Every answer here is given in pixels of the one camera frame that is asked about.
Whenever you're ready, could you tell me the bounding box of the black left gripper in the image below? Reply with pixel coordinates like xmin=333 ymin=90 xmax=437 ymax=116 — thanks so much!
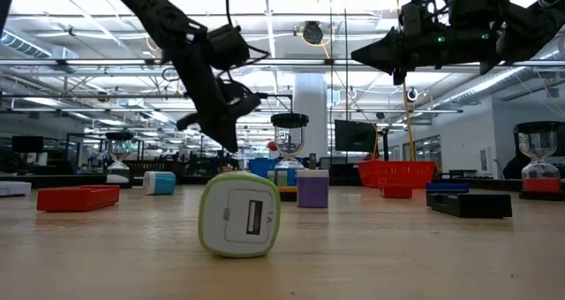
xmin=169 ymin=48 xmax=261 ymax=153

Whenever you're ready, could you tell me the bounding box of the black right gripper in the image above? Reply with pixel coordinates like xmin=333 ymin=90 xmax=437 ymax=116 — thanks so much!
xmin=351 ymin=25 xmax=492 ymax=86

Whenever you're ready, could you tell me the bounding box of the orange sand hourglass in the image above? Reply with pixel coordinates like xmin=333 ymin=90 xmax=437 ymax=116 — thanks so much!
xmin=270 ymin=113 xmax=309 ymax=203

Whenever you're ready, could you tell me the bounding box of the cyan white USB wall charger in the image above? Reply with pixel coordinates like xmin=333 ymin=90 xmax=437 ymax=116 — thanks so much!
xmin=142 ymin=171 xmax=177 ymax=197

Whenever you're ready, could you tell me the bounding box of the purple white USB wall charger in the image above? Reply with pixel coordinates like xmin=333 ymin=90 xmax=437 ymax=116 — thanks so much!
xmin=296 ymin=153 xmax=330 ymax=210

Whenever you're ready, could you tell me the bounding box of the red rectangular LCD device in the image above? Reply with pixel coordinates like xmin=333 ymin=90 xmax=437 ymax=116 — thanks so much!
xmin=379 ymin=183 xmax=414 ymax=200
xmin=36 ymin=185 xmax=121 ymax=214

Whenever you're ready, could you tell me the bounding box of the black rectangular LCD device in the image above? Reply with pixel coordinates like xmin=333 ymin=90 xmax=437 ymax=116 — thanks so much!
xmin=426 ymin=192 xmax=514 ymax=220

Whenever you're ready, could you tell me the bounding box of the red sand hourglass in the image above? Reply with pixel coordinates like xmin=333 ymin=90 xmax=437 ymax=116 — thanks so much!
xmin=513 ymin=121 xmax=565 ymax=202

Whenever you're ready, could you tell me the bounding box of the white rectangular LCD device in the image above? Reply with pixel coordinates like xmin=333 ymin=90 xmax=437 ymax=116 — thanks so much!
xmin=0 ymin=181 xmax=33 ymax=199

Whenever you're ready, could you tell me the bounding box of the blue plastic basket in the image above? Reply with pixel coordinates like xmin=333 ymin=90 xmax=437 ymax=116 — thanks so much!
xmin=249 ymin=157 xmax=310 ymax=189

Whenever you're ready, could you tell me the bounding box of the black computer monitor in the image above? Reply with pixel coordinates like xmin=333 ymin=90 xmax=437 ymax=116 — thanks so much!
xmin=334 ymin=119 xmax=378 ymax=154
xmin=11 ymin=135 xmax=44 ymax=154

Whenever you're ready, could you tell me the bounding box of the white building column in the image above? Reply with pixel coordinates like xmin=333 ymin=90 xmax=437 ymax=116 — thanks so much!
xmin=293 ymin=72 xmax=328 ymax=160

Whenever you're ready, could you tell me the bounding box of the white sand hourglass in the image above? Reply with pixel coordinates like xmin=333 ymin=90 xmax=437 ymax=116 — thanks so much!
xmin=104 ymin=131 xmax=135 ymax=190

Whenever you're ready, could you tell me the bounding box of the red plastic basket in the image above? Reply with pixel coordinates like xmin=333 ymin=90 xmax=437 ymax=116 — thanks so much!
xmin=358 ymin=160 xmax=437 ymax=191

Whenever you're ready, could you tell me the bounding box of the black shallow tray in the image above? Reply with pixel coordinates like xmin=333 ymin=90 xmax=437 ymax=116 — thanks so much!
xmin=92 ymin=172 xmax=147 ymax=190

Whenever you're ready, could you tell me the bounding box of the blue rectangular LCD device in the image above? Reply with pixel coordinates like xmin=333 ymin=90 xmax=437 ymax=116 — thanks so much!
xmin=426 ymin=182 xmax=471 ymax=196

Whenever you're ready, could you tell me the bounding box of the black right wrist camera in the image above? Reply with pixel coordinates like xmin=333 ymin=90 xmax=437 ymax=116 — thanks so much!
xmin=399 ymin=0 xmax=438 ymax=32

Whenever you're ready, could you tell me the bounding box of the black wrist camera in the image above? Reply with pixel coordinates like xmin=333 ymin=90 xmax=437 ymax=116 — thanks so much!
xmin=399 ymin=0 xmax=438 ymax=32
xmin=206 ymin=23 xmax=252 ymax=71

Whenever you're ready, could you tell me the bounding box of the black loose cable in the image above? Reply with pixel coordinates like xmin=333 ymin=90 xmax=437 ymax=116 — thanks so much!
xmin=328 ymin=0 xmax=334 ymax=164

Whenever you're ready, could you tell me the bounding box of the black metal stand frame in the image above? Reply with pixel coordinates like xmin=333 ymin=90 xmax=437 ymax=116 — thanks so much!
xmin=222 ymin=92 xmax=294 ymax=160

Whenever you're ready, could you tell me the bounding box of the black ceiling cord reel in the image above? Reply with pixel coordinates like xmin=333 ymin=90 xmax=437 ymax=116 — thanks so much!
xmin=301 ymin=20 xmax=325 ymax=46

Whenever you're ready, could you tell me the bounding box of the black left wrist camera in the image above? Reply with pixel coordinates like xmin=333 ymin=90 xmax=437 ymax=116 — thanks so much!
xmin=206 ymin=23 xmax=252 ymax=71

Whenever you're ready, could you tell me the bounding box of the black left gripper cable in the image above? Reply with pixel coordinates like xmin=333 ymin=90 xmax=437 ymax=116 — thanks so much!
xmin=222 ymin=0 xmax=271 ymax=89

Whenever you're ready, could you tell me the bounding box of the black metal table frame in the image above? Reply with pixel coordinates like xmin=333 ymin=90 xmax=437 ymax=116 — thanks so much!
xmin=0 ymin=172 xmax=524 ymax=194

